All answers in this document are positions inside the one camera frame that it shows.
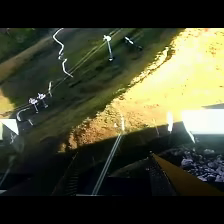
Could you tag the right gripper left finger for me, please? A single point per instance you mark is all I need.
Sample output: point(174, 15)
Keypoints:
point(72, 180)

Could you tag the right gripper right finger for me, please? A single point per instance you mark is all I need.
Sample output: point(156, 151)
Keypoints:
point(159, 180)

